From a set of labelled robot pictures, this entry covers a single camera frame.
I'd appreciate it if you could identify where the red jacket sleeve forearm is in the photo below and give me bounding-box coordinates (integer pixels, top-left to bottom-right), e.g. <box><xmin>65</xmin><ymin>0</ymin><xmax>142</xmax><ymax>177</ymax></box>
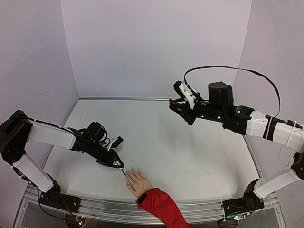
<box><xmin>136</xmin><ymin>188</ymin><xmax>191</xmax><ymax>228</ymax></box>

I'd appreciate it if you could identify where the mannequin hand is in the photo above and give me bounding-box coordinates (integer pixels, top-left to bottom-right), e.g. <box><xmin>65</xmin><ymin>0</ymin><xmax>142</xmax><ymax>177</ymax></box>
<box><xmin>124</xmin><ymin>170</ymin><xmax>153</xmax><ymax>198</ymax></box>

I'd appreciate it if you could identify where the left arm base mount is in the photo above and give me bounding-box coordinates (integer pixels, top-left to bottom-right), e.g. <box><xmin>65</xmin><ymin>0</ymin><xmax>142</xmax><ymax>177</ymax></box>
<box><xmin>39</xmin><ymin>180</ymin><xmax>81</xmax><ymax>213</ymax></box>

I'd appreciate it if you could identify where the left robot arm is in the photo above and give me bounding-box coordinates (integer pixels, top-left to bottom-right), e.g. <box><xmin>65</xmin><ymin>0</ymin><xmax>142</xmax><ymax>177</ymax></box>
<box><xmin>0</xmin><ymin>110</ymin><xmax>124</xmax><ymax>208</ymax></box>

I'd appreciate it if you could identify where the aluminium front rail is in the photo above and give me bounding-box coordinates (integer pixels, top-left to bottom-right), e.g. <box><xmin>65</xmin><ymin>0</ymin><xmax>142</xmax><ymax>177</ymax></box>
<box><xmin>29</xmin><ymin>186</ymin><xmax>278</xmax><ymax>228</ymax></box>

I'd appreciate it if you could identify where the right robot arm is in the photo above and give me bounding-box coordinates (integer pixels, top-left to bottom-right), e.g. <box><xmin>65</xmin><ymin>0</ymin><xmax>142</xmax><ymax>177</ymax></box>
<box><xmin>169</xmin><ymin>81</ymin><xmax>304</xmax><ymax>199</ymax></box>

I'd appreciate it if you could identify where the red nail polish bottle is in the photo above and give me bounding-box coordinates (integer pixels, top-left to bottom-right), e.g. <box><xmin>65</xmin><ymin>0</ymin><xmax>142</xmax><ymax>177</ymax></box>
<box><xmin>169</xmin><ymin>99</ymin><xmax>176</xmax><ymax>106</ymax></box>

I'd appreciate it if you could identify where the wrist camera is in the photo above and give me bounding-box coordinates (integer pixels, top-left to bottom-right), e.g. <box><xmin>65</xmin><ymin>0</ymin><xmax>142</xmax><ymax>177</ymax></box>
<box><xmin>107</xmin><ymin>136</ymin><xmax>124</xmax><ymax>151</ymax></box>
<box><xmin>173</xmin><ymin>81</ymin><xmax>202</xmax><ymax>110</ymax></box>

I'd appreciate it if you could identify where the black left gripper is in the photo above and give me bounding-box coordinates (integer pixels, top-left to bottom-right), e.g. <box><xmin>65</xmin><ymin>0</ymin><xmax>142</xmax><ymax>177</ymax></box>
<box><xmin>87</xmin><ymin>141</ymin><xmax>124</xmax><ymax>169</ymax></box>

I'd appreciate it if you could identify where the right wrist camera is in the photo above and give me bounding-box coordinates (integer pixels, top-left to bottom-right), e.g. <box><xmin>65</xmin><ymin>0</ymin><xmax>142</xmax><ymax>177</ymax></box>
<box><xmin>173</xmin><ymin>81</ymin><xmax>202</xmax><ymax>110</ymax></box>

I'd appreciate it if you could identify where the circuit board with leds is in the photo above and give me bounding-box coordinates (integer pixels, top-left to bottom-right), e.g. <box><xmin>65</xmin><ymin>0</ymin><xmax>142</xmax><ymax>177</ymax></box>
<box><xmin>64</xmin><ymin>214</ymin><xmax>86</xmax><ymax>228</ymax></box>

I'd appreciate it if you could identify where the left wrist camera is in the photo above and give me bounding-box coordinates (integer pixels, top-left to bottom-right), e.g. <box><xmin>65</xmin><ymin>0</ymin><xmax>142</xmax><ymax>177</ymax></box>
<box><xmin>107</xmin><ymin>136</ymin><xmax>124</xmax><ymax>151</ymax></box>

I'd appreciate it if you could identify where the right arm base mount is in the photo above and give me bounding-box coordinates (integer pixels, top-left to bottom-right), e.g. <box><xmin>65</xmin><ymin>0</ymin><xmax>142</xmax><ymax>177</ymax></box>
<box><xmin>221</xmin><ymin>179</ymin><xmax>264</xmax><ymax>218</ymax></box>

